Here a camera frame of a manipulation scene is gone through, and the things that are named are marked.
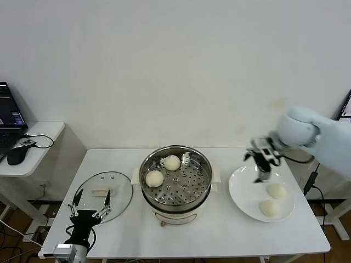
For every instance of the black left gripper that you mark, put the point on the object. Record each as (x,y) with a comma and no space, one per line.
(83,224)

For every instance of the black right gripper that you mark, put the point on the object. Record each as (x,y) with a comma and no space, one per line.
(260,143)

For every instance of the round glass pot lid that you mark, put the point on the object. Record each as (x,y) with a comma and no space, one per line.
(118,197)

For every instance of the white steamed baozi bun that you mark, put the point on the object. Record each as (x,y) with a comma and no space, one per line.
(154,179)
(277,191)
(270,209)
(172,163)

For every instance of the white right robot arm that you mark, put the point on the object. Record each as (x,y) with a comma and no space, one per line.
(331,145)

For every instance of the steel steamer basket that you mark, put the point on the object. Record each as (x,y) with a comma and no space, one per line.
(192,189)

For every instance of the white round plate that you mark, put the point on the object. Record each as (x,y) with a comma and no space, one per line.
(246,197)

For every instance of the white side table with mouse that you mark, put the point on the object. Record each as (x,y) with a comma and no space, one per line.
(46,131)

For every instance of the cream electric cooking pot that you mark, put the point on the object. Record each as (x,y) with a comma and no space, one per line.
(175,216)

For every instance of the black computer mouse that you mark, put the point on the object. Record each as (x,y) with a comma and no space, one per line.
(17,155)

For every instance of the black laptop with light windows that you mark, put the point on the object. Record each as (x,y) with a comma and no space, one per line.
(346,109)

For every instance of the black laptop with dark screen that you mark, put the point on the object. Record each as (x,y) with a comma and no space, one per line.
(8,109)

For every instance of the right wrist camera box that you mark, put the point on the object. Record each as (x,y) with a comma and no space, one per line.
(270,156)

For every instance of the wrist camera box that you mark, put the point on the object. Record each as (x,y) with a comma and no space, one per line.
(64,250)
(270,156)

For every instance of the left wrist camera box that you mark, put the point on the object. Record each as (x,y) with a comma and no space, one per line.
(64,250)

